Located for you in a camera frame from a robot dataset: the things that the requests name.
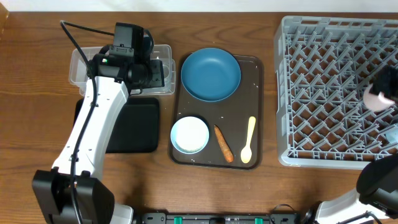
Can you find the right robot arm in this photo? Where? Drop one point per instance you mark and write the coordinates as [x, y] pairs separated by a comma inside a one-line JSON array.
[[375, 195]]

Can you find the light blue cup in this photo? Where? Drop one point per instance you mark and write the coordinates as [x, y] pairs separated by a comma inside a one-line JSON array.
[[391, 134]]

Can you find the light blue small bowl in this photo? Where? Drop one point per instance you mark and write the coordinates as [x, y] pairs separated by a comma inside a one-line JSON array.
[[189, 135]]

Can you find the pink white cup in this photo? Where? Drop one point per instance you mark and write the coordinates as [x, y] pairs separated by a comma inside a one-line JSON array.
[[374, 102]]

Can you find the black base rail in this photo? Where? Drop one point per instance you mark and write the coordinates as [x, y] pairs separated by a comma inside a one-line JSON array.
[[165, 217]]

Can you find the pale yellow spoon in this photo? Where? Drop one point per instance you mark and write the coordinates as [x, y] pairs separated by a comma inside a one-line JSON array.
[[246, 152]]

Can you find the grey dishwasher rack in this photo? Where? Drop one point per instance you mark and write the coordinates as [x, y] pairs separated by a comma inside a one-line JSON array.
[[323, 66]]

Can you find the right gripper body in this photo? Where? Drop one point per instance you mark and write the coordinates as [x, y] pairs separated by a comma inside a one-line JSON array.
[[387, 83]]

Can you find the dark blue plate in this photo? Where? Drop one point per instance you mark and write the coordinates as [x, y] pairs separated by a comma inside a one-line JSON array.
[[211, 74]]

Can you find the black plastic bin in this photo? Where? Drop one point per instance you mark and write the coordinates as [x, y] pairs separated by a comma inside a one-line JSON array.
[[136, 129]]

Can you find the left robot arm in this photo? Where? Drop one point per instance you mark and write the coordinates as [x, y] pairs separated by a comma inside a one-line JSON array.
[[72, 190]]

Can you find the dark brown serving tray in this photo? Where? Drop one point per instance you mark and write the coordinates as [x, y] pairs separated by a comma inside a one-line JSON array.
[[231, 115]]

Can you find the orange carrot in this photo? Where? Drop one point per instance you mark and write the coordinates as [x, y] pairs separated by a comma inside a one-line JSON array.
[[228, 155]]

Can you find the clear plastic bin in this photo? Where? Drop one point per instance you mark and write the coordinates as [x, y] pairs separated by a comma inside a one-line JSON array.
[[163, 52]]

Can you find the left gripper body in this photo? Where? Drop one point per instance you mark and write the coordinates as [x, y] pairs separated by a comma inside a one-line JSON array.
[[150, 74]]

